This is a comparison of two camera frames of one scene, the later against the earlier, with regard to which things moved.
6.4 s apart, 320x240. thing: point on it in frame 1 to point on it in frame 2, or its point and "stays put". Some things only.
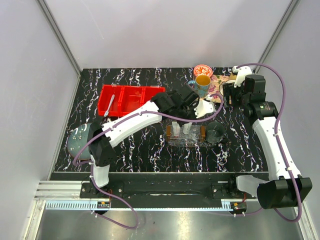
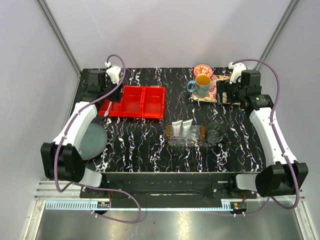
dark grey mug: (215, 132) stays put
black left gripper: (192, 106) to (117, 95)
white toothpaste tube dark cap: (186, 128) stays put
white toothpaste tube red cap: (176, 128) stays put
